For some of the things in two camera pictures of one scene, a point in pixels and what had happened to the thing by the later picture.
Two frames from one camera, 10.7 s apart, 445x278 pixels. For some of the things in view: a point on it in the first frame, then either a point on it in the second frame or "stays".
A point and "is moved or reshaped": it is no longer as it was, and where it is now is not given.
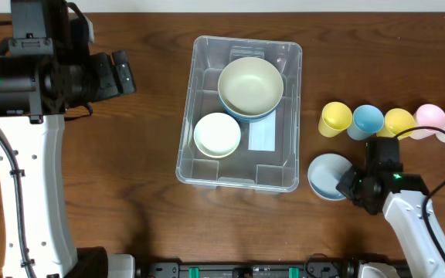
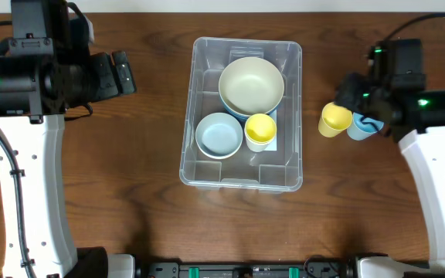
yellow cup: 335,117 stays
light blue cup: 367,120 stays
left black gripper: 101,74 stays
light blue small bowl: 324,174 -> 219,135
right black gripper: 348,184 -> 351,94
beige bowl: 250,86 stays
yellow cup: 397,120 is moved or reshaped
